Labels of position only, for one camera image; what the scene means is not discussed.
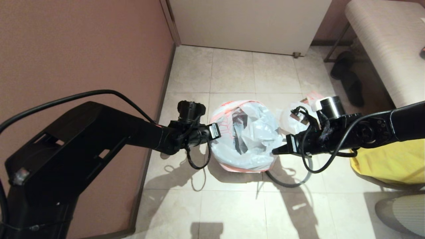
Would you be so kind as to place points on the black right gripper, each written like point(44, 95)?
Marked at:
point(312, 141)

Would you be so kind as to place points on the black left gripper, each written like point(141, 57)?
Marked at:
point(202, 134)

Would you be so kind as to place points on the new white red-print plastic bag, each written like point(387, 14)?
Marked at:
point(259, 146)

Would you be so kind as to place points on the used white red-print trash bag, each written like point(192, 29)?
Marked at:
point(289, 121)

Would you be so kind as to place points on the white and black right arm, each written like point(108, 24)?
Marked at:
point(382, 127)

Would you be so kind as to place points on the yellow fabric bag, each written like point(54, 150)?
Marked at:
point(391, 162)

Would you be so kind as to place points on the round metal floor drain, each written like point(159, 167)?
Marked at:
point(164, 156)

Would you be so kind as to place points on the black slipper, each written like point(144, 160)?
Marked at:
point(353, 90)
point(342, 63)

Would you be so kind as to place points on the small metal door stop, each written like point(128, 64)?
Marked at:
point(296, 54)

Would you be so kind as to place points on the white door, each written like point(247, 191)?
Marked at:
point(249, 26)

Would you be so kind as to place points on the grey metal bench leg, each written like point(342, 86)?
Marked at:
point(336, 43)

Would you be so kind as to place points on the grey round cushion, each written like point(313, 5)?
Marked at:
point(405, 215)

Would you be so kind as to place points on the beige wood-grain bench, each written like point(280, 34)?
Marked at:
point(388, 49)

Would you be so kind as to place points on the red and black object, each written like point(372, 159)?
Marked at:
point(423, 53)

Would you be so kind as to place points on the beige door frame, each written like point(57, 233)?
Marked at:
point(171, 23)

